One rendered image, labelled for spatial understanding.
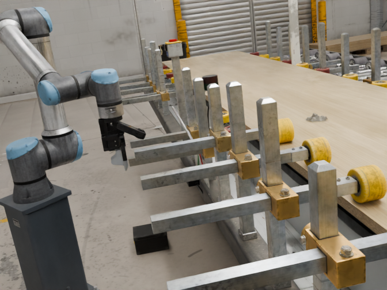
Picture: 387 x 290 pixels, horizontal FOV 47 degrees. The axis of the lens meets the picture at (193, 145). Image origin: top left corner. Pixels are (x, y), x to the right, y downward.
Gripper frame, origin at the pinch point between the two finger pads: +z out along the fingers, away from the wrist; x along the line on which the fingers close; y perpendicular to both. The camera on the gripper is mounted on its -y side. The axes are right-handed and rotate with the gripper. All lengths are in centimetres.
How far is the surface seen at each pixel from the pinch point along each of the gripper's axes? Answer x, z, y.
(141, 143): -23.6, -1.2, -7.9
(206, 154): 5.0, -1.0, -29.8
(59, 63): -770, 22, 97
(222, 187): 22.7, 5.6, -30.6
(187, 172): 51, -13, -15
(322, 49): -119, -16, -140
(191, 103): -27.3, -14.1, -32.1
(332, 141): 33, -7, -66
